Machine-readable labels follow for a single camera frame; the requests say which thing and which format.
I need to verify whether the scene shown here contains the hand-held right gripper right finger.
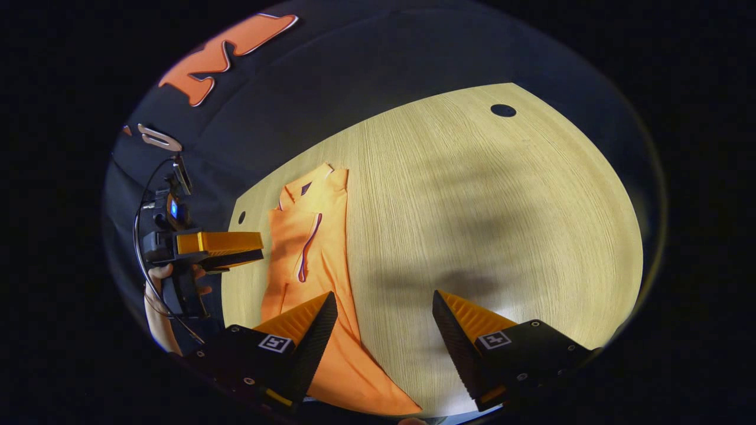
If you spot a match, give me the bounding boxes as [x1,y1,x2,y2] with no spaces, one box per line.
[432,289,600,413]

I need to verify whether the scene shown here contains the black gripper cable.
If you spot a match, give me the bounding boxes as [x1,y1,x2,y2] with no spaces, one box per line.
[133,156,206,344]

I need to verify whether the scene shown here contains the orange T-shirt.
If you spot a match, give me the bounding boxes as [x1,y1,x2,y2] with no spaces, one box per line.
[260,164,423,416]

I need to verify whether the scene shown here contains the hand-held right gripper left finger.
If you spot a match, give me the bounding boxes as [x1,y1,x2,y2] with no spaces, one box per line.
[189,291,338,414]

